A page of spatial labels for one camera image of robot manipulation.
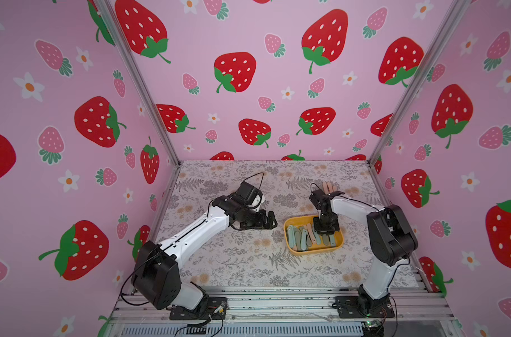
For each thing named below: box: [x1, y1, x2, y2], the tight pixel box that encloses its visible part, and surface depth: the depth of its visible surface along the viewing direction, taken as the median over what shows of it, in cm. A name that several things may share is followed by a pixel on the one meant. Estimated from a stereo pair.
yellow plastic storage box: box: [283, 214, 344, 254], surface depth 92 cm
